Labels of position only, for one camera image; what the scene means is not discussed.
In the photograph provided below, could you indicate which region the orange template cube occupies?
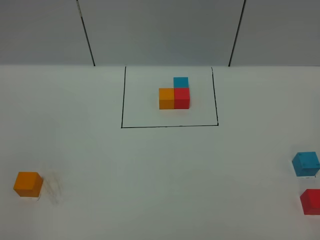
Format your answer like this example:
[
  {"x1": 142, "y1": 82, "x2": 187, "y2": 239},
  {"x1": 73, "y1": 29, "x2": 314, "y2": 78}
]
[{"x1": 158, "y1": 88, "x2": 175, "y2": 110}]

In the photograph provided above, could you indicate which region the red template cube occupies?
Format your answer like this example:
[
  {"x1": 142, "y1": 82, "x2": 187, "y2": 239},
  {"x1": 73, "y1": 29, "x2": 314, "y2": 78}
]
[{"x1": 174, "y1": 87, "x2": 190, "y2": 109}]

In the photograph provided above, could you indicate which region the blue template cube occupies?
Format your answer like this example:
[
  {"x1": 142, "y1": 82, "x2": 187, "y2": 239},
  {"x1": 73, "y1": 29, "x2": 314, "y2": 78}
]
[{"x1": 173, "y1": 77, "x2": 189, "y2": 88}]

